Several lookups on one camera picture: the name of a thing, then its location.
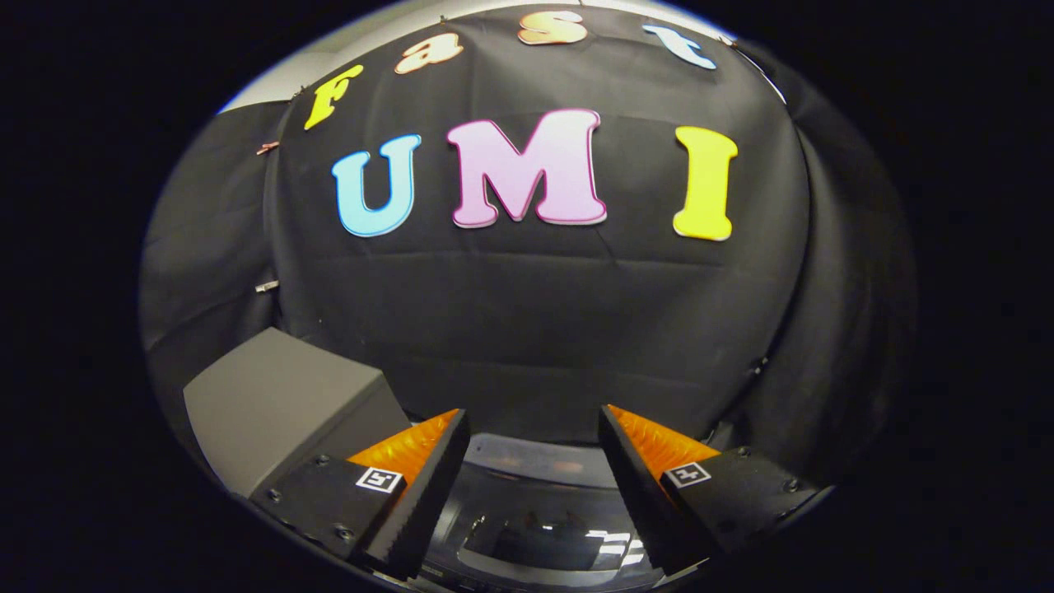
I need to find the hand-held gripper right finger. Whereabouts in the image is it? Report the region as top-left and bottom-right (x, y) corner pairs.
(598, 404), (825, 574)

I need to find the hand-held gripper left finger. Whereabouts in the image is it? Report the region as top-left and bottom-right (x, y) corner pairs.
(250, 409), (472, 581)

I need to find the dark grey washing machine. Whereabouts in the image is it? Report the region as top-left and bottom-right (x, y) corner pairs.
(412, 422), (742, 593)

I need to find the grey cabinet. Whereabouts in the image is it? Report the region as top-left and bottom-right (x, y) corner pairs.
(183, 327), (413, 500)

